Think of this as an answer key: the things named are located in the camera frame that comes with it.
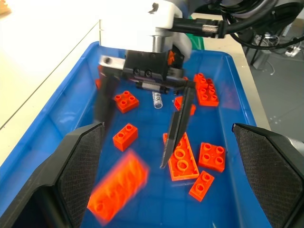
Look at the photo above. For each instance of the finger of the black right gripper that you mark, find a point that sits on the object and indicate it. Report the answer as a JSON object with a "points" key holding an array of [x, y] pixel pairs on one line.
{"points": [[179, 123], [105, 102]]}

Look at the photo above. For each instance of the green plastic bin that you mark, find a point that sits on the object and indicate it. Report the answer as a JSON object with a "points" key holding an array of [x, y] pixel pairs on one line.
{"points": [[198, 42]]}

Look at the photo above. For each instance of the orange toy brick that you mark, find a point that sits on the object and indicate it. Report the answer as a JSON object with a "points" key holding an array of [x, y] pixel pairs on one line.
{"points": [[97, 83], [178, 103]]}

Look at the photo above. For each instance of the orange flat plate brick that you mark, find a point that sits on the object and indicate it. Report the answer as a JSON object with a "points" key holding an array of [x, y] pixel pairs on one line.
{"points": [[184, 164]]}

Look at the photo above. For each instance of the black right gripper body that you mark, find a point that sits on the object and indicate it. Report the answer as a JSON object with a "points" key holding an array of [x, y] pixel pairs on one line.
{"points": [[145, 63]]}

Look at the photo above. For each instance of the orange two-by-two brick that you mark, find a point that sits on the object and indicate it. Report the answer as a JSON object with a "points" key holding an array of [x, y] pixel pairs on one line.
{"points": [[212, 156], [126, 102]]}

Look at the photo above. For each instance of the silver cylindrical battery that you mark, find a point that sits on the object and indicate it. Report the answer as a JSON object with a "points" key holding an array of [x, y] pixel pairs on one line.
{"points": [[157, 101]]}

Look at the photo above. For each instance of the orange two-by-one brick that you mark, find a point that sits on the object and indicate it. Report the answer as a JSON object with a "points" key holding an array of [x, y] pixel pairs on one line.
{"points": [[202, 186], [124, 139]]}

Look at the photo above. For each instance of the blue plastic bin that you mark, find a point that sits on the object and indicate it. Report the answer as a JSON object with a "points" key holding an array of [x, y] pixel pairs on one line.
{"points": [[147, 123]]}

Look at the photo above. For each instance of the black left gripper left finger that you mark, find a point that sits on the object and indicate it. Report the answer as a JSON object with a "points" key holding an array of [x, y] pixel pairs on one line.
{"points": [[78, 161]]}

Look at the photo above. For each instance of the white power strip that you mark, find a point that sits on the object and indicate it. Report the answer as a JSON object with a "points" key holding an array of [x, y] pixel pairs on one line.
{"points": [[293, 51]]}

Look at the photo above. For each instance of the grey metal box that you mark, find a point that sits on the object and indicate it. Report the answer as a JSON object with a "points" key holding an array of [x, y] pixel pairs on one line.
{"points": [[261, 59]]}

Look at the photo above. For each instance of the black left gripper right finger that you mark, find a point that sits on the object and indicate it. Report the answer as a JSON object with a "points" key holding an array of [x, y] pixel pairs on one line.
{"points": [[266, 166]]}

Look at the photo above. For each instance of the orange two-by-four brick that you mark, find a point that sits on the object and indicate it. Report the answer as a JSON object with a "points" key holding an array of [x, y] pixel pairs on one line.
{"points": [[207, 92], [118, 187]]}

